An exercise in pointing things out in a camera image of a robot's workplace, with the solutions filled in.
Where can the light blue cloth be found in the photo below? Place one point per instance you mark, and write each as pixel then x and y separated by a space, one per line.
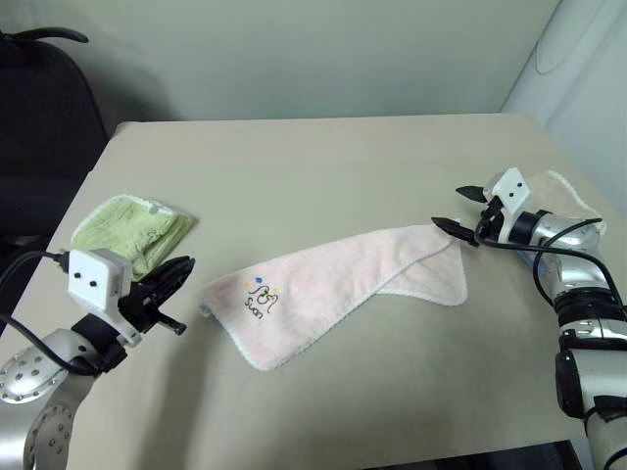
pixel 529 260

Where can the pink towel with swan print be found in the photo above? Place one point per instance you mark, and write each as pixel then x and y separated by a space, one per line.
pixel 318 274

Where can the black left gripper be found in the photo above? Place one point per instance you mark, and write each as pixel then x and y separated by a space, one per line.
pixel 142 306

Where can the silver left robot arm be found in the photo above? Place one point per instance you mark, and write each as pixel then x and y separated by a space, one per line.
pixel 29 374

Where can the green cloth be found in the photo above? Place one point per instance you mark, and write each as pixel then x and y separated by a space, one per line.
pixel 122 220

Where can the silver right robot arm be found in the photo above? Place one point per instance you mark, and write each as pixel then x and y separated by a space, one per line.
pixel 600 330

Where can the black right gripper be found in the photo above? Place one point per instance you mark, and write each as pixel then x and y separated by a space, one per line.
pixel 490 216

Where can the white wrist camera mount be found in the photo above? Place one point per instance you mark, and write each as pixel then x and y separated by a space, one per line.
pixel 512 188
pixel 90 275

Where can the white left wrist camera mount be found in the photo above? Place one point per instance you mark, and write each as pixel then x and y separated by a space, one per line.
pixel 90 275

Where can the black office chair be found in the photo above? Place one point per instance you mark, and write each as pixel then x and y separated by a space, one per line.
pixel 39 122

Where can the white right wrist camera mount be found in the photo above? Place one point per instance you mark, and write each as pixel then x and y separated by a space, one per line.
pixel 512 188

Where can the cream cloth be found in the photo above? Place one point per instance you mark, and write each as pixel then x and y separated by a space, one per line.
pixel 553 196

